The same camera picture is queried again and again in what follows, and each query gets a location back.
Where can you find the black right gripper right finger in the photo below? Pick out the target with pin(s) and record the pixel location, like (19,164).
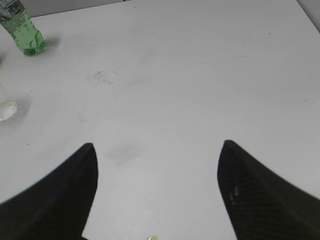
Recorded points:
(260,204)

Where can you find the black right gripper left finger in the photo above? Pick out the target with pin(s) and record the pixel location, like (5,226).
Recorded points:
(56,207)

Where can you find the transparent plastic cup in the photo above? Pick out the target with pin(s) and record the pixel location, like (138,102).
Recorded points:
(8,105)

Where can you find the green soda bottle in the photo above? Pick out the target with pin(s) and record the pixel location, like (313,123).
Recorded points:
(17,22)

